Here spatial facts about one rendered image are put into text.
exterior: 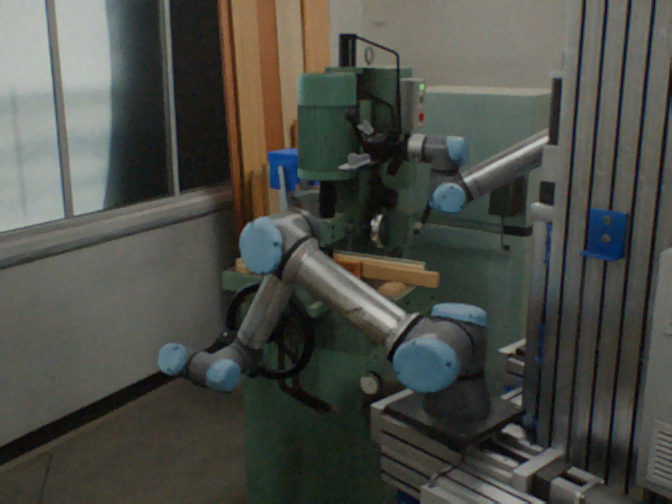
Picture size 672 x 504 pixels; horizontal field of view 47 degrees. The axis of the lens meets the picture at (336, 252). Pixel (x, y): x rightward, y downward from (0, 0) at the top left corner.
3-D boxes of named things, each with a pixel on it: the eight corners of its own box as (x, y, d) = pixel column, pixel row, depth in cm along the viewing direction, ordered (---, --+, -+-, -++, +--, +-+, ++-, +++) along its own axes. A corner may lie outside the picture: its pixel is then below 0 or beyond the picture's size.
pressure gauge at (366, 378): (359, 398, 221) (359, 371, 219) (364, 393, 225) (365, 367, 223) (379, 402, 219) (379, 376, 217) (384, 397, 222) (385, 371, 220)
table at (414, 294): (203, 297, 237) (202, 278, 235) (258, 272, 263) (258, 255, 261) (383, 330, 209) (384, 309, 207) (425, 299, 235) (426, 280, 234)
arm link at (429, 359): (486, 340, 157) (282, 198, 173) (459, 366, 144) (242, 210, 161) (458, 384, 162) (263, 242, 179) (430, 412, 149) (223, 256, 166)
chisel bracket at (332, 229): (309, 246, 239) (309, 219, 237) (330, 236, 251) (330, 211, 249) (330, 249, 236) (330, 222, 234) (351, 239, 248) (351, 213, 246)
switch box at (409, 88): (396, 129, 251) (397, 79, 247) (408, 127, 260) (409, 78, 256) (413, 130, 248) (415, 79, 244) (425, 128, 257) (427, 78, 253)
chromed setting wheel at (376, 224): (368, 251, 243) (368, 213, 240) (384, 243, 254) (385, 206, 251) (376, 253, 242) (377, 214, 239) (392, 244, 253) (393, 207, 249)
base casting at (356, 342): (240, 331, 245) (239, 304, 243) (327, 283, 294) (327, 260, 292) (367, 357, 225) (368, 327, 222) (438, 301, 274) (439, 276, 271)
